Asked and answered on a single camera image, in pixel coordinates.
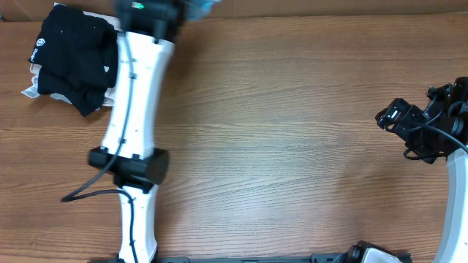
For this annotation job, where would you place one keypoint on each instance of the beige folded garment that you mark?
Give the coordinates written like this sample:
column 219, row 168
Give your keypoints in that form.
column 36, row 89

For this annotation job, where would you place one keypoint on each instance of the black folded garment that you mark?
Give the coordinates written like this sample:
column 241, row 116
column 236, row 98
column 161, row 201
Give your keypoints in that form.
column 73, row 58

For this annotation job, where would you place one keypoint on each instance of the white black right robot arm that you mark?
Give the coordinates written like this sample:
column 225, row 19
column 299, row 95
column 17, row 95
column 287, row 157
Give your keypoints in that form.
column 438, row 131

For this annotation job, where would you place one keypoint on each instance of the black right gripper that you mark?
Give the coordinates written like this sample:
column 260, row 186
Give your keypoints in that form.
column 408, row 114

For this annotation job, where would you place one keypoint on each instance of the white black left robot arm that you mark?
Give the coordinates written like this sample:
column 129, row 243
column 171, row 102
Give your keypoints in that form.
column 128, row 151

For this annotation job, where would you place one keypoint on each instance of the light blue printed t-shirt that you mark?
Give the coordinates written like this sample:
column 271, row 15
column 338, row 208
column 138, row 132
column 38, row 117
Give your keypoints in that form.
column 198, row 9

